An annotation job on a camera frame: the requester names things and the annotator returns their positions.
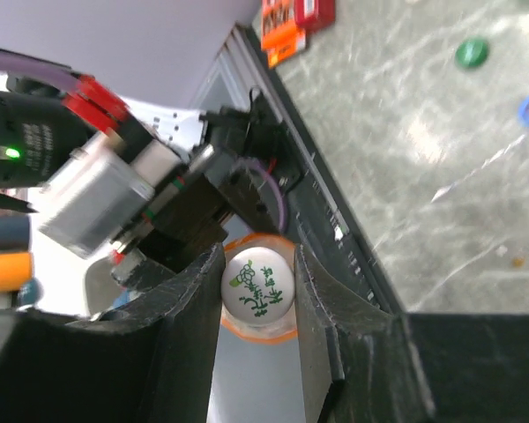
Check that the orange red battery pack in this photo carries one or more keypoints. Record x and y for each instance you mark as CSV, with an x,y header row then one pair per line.
x,y
286,25

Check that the green bottle cap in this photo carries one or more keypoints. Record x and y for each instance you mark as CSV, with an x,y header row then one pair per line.
x,y
472,53

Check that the orange tea bottle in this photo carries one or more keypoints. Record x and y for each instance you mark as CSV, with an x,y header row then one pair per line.
x,y
274,333

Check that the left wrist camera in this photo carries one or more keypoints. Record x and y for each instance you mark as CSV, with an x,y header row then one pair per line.
x,y
108,181

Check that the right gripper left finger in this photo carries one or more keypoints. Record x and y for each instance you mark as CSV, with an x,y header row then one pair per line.
x,y
150,360

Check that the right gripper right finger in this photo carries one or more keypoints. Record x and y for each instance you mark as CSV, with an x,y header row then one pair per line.
x,y
360,364

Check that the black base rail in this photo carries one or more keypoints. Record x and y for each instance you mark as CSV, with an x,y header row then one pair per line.
x,y
319,215

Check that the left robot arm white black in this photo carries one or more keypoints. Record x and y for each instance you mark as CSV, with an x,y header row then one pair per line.
x,y
38,135

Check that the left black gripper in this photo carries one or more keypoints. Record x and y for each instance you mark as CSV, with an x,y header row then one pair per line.
x,y
192,221

